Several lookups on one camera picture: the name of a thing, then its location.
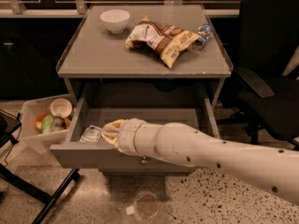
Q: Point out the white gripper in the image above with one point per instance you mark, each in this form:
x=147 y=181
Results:
x=126 y=136

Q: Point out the grey top drawer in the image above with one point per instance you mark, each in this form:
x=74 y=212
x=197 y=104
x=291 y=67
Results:
x=107 y=159

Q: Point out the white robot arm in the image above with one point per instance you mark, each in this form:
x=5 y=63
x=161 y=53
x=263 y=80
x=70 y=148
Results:
x=271 y=169

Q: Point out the round metal drawer knob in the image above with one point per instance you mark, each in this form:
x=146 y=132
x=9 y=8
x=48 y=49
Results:
x=144 y=161

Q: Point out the grey drawer cabinet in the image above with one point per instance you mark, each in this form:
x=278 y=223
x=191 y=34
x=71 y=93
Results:
x=98 y=65

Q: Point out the stack of white cards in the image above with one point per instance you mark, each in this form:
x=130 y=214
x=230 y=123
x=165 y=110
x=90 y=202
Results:
x=91 y=134

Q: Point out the white paper cup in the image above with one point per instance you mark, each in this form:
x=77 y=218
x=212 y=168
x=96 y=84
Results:
x=61 y=108

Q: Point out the green apple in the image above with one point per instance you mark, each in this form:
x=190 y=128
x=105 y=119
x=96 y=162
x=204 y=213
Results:
x=46 y=124

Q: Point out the clear plastic bin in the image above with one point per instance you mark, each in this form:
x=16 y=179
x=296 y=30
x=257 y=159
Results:
x=31 y=112

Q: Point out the red orange fruit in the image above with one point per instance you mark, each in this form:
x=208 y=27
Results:
x=38 y=122

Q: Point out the clear cup on floor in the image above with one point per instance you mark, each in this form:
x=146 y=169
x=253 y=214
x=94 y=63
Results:
x=145 y=205

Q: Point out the brown yellow chip bag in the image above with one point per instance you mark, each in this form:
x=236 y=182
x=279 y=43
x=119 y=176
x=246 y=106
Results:
x=167 y=40

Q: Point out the white ceramic bowl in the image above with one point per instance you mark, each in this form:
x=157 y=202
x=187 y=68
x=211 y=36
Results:
x=115 y=20

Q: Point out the black office chair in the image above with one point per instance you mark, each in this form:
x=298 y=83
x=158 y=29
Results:
x=267 y=99

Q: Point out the black stand frame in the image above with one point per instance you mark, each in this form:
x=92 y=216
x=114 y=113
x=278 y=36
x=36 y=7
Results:
x=8 y=125

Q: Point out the metal railing frame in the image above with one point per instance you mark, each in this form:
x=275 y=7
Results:
x=78 y=0

